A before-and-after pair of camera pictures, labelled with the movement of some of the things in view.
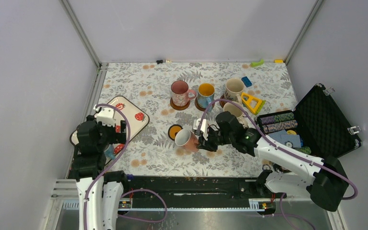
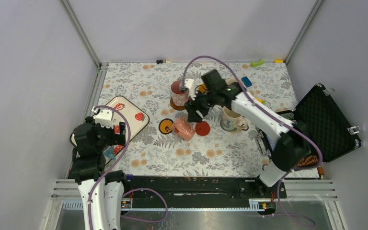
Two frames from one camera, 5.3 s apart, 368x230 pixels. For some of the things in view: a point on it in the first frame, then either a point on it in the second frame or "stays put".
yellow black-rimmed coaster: x=173 y=130 -> x=165 y=126
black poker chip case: x=317 y=126 stays put
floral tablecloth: x=179 y=98 stays put
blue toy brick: x=246 y=81 stays put
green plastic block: x=255 y=63 stays put
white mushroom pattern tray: x=137 y=118 stays put
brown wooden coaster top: x=181 y=108 stays put
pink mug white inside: x=186 y=138 -> x=185 y=129
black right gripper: x=207 y=144 -> x=192 y=106
